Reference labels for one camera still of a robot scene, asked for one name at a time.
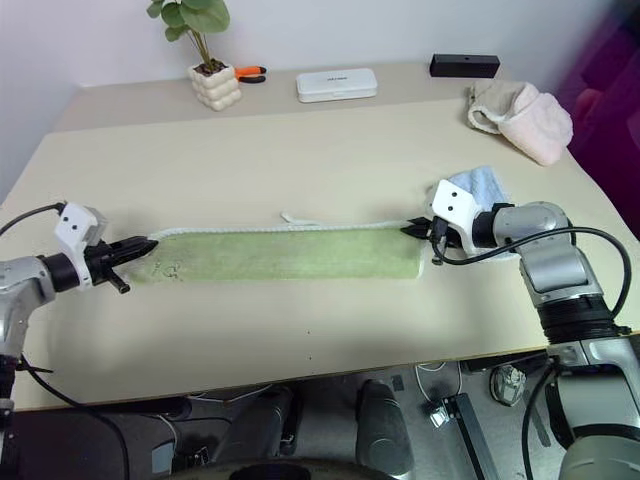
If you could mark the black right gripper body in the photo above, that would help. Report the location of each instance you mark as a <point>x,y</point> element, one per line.
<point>440,237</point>

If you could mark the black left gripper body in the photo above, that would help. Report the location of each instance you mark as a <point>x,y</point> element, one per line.
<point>102,255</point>

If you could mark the green towel with white edge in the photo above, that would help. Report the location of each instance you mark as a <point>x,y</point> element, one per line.
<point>300,255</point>

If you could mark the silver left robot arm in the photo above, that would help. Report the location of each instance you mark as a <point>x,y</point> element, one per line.
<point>20,280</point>

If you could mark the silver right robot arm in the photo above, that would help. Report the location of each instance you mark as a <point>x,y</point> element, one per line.
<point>555,270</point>

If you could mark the light blue towel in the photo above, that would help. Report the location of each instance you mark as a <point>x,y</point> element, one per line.
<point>482,182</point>

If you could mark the beige crumpled towel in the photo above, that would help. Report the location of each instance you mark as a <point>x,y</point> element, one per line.
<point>500,100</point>

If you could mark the pink crumpled towel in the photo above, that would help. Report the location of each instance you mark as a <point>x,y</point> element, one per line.
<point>542,127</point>

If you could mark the white flat plastic case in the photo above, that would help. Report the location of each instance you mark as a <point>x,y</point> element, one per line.
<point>336,85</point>

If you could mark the grey round metal object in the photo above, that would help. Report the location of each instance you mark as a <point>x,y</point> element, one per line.
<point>507,385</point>

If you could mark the black rectangular box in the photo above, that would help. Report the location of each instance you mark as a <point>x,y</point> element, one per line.
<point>465,65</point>

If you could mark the green plant in white pot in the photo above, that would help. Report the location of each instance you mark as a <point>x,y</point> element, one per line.
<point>217,87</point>

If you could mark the black metal bar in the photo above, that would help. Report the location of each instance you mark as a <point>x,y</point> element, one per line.
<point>470,430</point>

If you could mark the dark grey rounded shape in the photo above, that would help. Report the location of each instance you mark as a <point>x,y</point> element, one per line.
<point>385,425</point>
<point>265,425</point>

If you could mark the orange and black pliers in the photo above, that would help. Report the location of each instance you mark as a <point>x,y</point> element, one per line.
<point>247,71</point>

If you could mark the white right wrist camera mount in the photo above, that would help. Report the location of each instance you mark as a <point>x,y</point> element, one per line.
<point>452,200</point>

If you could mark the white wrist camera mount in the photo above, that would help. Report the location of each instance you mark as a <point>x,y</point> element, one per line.
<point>452,200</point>
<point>75,225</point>

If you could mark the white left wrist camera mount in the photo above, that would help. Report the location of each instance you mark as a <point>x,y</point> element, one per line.
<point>75,225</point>

